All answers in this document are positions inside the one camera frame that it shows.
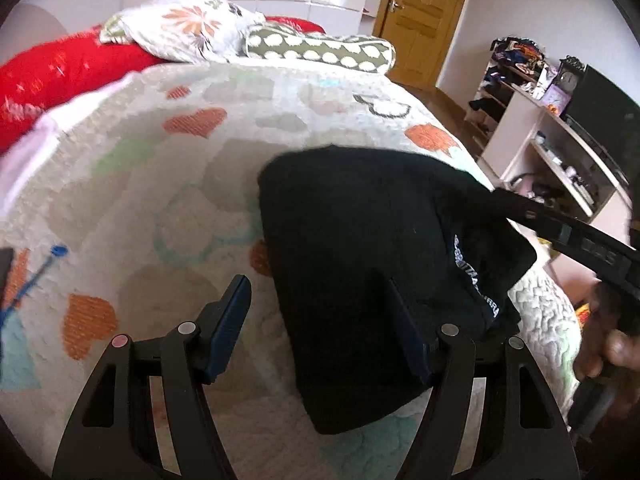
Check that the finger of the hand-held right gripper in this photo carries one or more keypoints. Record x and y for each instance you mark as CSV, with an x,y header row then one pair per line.
x,y
575,240

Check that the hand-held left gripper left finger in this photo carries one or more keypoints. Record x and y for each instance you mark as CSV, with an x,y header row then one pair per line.
x,y
230,320

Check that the white shelf unit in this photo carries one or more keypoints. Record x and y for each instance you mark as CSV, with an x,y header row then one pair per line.
x,y
510,130

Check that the person's right hand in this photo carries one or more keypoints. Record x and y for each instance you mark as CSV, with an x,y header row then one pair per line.
x,y
617,347

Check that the floral print pillow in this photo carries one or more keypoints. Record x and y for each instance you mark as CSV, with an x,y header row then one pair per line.
x,y
185,25

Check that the dark ornate clock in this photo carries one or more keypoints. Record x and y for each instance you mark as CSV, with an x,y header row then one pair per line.
x,y
567,77

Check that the green bolster pillow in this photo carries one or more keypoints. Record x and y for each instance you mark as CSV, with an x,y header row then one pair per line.
x,y
325,50

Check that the white shoe rack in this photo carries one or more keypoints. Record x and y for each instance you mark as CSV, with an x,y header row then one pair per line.
x,y
487,110

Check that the purple picture frame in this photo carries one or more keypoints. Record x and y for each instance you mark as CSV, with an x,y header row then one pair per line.
x,y
555,97

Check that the pale pink bed sheet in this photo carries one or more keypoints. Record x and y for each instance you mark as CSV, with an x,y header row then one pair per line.
x,y
30,160

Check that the pile of clothes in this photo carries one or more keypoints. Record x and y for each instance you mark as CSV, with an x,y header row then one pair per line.
x,y
517,52

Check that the black television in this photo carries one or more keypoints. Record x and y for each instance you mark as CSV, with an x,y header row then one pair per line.
x,y
595,105

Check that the wooden door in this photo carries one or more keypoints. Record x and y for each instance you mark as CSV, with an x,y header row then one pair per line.
x,y
420,20

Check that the red blanket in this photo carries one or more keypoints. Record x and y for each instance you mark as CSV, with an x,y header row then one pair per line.
x,y
60,75

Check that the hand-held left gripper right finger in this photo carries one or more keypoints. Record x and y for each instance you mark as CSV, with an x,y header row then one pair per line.
x,y
412,345

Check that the black pants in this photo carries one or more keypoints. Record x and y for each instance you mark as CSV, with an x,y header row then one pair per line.
x,y
350,260

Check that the quilted heart-pattern bedspread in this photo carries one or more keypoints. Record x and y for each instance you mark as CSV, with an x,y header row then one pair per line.
x,y
150,185

